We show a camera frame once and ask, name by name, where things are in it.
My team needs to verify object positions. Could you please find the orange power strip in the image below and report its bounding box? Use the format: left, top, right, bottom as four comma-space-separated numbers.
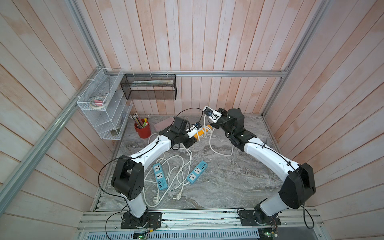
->
194, 125, 213, 141

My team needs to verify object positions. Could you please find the white cord of blue strips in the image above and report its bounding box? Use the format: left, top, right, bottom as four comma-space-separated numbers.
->
142, 133, 193, 208

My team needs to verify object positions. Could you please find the white wire mesh shelf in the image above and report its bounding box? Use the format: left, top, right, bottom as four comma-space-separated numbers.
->
77, 68, 132, 140

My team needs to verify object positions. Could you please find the white power strip cord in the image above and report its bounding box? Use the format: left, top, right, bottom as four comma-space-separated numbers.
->
202, 113, 235, 157

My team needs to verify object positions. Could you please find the red metal pencil bucket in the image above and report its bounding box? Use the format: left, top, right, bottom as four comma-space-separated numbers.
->
134, 119, 152, 139

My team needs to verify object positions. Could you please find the black mesh wall basket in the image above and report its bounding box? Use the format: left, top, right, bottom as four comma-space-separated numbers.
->
120, 74, 177, 101

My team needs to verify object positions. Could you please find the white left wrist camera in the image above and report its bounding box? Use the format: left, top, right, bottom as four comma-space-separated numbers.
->
186, 122, 202, 139

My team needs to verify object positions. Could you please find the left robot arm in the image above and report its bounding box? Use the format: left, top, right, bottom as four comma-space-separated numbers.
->
111, 117, 202, 219

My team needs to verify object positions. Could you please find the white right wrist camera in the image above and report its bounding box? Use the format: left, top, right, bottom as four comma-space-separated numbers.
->
203, 106, 223, 123

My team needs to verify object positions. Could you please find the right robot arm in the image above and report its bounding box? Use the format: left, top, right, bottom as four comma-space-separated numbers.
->
204, 107, 316, 218

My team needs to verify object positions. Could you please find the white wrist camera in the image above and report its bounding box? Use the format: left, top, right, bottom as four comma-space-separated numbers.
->
203, 106, 223, 123
186, 122, 202, 139

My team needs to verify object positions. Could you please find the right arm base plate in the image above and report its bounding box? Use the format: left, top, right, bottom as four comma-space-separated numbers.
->
237, 208, 281, 227

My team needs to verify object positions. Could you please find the blue power strip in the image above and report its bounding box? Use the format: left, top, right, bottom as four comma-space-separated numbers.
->
187, 161, 208, 185
153, 164, 168, 191

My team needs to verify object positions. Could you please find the bundle of pencils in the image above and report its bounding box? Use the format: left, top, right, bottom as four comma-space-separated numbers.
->
129, 113, 149, 129

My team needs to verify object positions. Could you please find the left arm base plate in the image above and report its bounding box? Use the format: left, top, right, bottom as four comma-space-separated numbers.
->
121, 212, 162, 230

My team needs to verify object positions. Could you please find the blue power strip left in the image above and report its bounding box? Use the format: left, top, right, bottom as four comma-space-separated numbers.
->
153, 164, 168, 191

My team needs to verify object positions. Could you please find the blue power strip right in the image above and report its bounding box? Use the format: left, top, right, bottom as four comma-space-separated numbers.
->
187, 161, 208, 185

